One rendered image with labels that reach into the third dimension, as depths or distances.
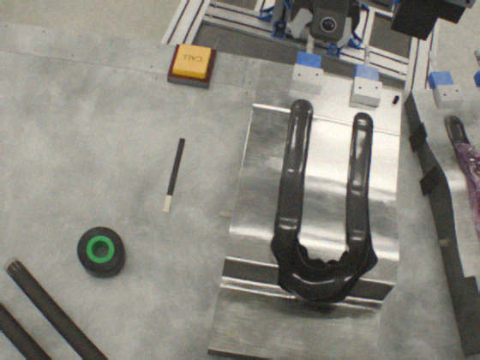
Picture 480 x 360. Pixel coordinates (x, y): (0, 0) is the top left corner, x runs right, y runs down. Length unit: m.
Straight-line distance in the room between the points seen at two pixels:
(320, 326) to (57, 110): 0.61
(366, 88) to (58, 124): 0.56
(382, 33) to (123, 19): 0.92
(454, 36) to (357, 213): 1.59
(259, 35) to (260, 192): 1.07
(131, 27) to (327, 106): 1.31
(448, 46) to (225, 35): 0.91
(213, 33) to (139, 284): 1.13
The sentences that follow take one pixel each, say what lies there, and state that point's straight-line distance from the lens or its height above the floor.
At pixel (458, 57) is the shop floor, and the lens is 2.48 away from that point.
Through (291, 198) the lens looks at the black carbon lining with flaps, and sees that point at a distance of 1.02.
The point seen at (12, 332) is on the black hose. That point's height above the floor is 0.85.
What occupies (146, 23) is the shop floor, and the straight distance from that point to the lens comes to 2.33.
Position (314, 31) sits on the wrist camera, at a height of 1.14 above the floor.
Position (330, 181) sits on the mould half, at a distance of 1.06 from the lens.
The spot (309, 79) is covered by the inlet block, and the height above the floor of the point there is 0.92.
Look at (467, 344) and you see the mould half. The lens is 1.12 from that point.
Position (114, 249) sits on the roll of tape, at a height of 0.83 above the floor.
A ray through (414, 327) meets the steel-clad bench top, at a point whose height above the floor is 0.80.
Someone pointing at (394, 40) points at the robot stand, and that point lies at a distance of 2.14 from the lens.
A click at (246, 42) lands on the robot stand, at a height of 0.21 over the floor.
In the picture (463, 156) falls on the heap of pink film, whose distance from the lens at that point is 1.16.
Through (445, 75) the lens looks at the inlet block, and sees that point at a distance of 1.26.
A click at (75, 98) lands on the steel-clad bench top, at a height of 0.80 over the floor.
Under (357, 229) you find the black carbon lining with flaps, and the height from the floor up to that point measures 0.92.
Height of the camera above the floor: 1.83
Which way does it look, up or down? 65 degrees down
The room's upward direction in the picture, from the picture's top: 11 degrees clockwise
